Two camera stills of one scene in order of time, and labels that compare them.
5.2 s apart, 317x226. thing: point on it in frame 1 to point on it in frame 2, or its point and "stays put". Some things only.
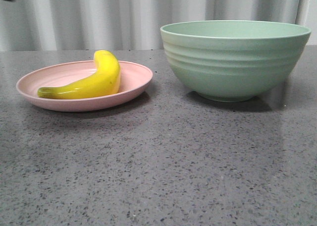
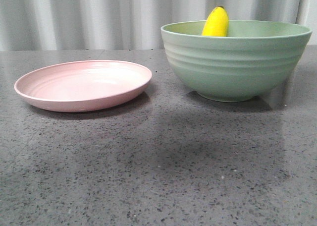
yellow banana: [105, 80] to [216, 23]
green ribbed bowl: [231, 60] stays put
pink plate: [134, 79] stays put
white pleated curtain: [120, 19] stays put
